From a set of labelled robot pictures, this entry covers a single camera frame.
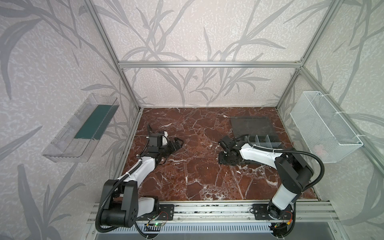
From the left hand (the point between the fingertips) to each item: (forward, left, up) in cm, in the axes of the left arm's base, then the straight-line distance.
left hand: (179, 144), depth 87 cm
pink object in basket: (-10, -72, +11) cm, 73 cm away
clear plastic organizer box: (+19, -56, -10) cm, 60 cm away
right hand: (-6, -25, -9) cm, 27 cm away
